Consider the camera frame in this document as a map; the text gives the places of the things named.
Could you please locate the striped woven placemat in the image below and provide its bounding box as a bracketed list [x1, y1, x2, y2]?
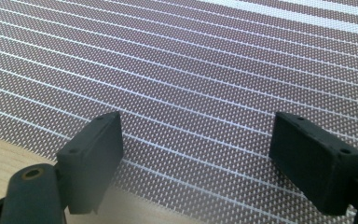
[0, 0, 358, 224]

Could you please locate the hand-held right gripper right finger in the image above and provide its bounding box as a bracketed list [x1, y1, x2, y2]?
[268, 111, 358, 216]

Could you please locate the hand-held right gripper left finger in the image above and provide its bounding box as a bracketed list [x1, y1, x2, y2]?
[55, 111, 124, 215]

